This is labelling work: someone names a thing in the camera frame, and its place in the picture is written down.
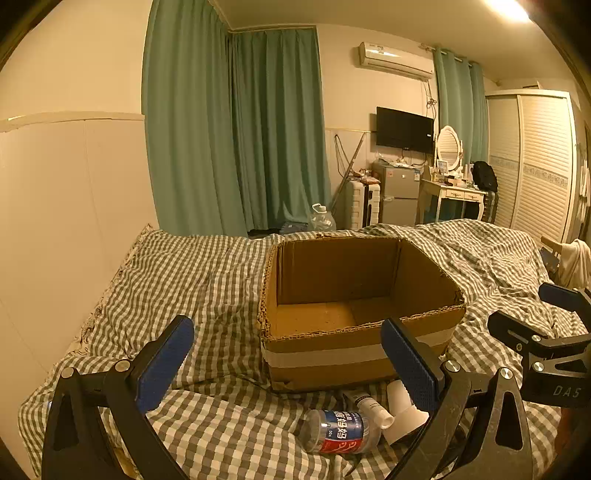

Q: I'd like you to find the green checkered blanket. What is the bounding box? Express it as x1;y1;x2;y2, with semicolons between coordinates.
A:
21;219;587;480

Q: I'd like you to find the black wall television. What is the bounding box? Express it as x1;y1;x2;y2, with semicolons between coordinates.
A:
375;106;435;152

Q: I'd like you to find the black bag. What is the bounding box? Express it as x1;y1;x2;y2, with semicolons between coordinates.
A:
473;161;499;193

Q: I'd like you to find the white louvered wardrobe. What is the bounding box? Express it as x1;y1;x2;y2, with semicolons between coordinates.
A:
486;89;583;246

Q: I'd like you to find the wooden broom stick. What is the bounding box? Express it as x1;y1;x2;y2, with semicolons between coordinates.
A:
329;135;366;210

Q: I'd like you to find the large clear water jug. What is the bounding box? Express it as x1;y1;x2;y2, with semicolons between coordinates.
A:
308;203;337;232

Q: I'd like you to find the white garment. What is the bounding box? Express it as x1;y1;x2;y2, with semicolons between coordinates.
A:
556;239;591;291

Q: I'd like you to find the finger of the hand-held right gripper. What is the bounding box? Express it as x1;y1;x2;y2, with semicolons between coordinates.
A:
538;282;591;325
487;310;560;366

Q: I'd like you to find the narrow green curtain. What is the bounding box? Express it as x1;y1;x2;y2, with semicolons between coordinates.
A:
434;46;490;168

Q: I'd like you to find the white ribbed suitcase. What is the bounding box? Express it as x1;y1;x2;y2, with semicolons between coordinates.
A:
347;180;382;230

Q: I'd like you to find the white squeeze tube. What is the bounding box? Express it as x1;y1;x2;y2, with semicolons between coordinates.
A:
342;389;396;430

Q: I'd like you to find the wooden chair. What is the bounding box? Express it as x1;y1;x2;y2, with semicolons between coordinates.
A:
540;236;565;274

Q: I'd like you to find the green corner curtain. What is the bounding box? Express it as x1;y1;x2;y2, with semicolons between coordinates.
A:
226;27;332;232

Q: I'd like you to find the ceiling light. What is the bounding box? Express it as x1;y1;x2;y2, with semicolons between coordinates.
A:
485;0;530;22

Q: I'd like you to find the brown cardboard box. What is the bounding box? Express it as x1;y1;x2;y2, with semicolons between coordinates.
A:
256;235;467;394

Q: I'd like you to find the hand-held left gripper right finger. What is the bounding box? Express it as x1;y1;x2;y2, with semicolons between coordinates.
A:
381;318;543;480

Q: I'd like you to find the silver small fridge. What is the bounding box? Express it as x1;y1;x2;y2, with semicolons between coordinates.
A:
372;161;423;226

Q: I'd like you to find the wide green curtain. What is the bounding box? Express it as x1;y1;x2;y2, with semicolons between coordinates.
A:
142;0;249;238

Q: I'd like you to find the white air conditioner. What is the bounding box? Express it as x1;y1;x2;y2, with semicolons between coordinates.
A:
355;41;435;82

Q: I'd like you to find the white oval mirror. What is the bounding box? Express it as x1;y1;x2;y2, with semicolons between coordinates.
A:
435;126;464;174

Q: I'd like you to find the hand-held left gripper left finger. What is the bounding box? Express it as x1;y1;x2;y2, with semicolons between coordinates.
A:
41;315;195;480

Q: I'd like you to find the white curled band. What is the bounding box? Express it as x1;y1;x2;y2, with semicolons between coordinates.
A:
385;381;433;446

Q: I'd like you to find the clear plastic water bottle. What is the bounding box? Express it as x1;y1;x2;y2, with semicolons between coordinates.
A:
298;408;384;456

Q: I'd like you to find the white dressing table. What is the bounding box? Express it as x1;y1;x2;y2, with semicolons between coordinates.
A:
417;178;488;225

